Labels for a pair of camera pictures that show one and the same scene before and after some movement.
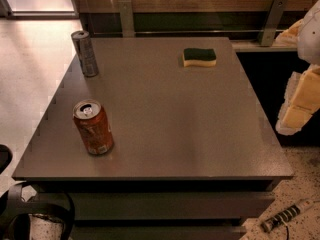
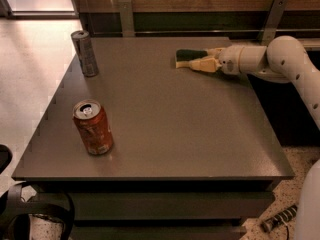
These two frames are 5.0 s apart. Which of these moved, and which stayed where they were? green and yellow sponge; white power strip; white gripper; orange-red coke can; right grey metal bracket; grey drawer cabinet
Moved: white gripper; green and yellow sponge
Stayed: grey drawer cabinet; orange-red coke can; white power strip; right grey metal bracket
